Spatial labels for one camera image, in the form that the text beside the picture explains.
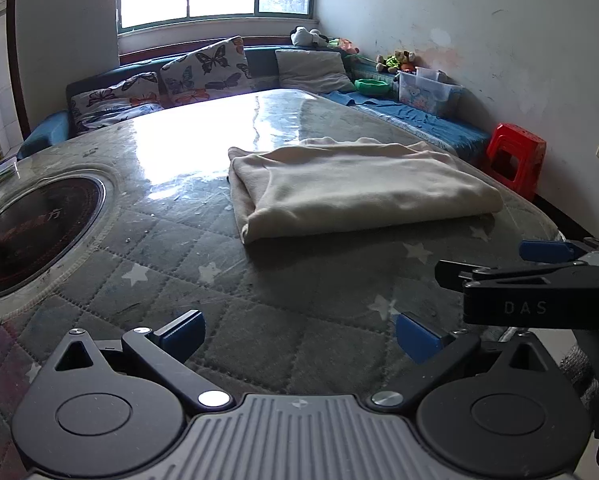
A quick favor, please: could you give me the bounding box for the person's right hand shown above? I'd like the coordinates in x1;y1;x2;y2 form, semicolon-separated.
562;345;599;403

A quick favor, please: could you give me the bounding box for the large butterfly print pillow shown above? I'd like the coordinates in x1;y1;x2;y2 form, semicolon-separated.
160;36;253;106

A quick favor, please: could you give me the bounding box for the flat butterfly print pillow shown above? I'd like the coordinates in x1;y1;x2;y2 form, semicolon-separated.
72;71;163;133

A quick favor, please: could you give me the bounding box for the cream shirt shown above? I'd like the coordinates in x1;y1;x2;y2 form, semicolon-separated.
228;136;503;246

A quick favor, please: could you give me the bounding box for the red plastic stool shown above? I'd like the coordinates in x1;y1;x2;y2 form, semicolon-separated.
486;123;547;202

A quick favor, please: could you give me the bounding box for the round black induction cooker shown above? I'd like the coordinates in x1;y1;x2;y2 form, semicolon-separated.
0;167;123;303

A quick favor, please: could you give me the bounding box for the blue sofa blanket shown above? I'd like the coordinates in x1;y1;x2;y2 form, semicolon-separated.
324;90;490;156

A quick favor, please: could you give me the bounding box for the panda plush toy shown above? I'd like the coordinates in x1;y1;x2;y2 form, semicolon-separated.
290;26;329;48

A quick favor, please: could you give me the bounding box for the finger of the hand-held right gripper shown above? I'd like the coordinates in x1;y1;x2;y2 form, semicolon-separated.
519;239;587;264
434;259;587;291

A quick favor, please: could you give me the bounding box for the clear plastic storage box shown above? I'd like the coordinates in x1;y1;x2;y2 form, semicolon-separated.
397;66;463;118

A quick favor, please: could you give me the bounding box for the pile of stuffed toys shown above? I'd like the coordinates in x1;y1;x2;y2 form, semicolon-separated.
375;50;416;73

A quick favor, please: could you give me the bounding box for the blue sofa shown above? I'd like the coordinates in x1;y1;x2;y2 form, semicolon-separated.
17;42;493;166

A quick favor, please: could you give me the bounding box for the green plastic bowl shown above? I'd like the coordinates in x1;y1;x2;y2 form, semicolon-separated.
354;78;391;96

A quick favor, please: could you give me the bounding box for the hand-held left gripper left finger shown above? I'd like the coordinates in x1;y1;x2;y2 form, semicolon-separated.
50;310;233;408

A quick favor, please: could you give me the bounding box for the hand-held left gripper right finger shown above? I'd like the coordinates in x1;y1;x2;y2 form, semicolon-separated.
369;311;563;408

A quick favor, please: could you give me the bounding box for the grey pillow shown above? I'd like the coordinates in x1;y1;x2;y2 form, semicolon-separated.
276;49;356;95

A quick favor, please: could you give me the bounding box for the orange and green toy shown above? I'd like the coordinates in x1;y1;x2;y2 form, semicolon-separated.
328;37;360;56

